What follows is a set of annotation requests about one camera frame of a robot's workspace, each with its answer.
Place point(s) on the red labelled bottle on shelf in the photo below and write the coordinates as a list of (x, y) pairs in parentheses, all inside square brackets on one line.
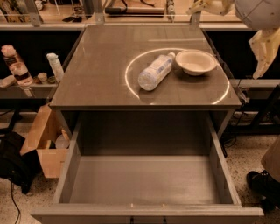
[(16, 65)]

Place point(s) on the open grey top drawer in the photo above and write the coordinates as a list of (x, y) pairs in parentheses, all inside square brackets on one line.
[(146, 168)]

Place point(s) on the pale object on shelf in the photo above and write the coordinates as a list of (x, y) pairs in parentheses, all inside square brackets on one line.
[(7, 81)]

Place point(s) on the white bottle on shelf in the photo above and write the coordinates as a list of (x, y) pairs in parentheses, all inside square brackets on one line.
[(56, 67)]

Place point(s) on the black shoe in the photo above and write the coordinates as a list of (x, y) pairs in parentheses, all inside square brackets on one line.
[(263, 184)]

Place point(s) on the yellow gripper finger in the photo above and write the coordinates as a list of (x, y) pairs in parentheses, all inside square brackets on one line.
[(216, 7), (264, 45)]

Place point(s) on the grey drawer cabinet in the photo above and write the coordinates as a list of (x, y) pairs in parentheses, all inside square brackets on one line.
[(126, 109)]

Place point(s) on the black bag on floor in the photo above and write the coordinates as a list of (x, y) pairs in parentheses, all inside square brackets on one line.
[(18, 169)]

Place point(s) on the white paper bowl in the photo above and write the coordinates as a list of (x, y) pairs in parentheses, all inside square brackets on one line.
[(196, 62)]

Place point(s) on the wooden box on floor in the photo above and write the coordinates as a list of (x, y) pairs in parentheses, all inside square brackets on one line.
[(41, 138)]

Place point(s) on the clear blue plastic bottle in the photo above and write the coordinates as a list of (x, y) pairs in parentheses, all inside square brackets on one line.
[(152, 75)]

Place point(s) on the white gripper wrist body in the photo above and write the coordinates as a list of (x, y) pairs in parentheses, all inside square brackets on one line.
[(259, 13)]

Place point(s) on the brown trouser leg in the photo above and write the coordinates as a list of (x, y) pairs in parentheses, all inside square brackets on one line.
[(271, 161)]

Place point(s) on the small jar on shelf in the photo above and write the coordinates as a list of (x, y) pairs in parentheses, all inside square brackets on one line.
[(43, 77)]

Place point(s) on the black device on back table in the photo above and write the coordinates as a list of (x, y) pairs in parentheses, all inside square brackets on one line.
[(146, 7)]

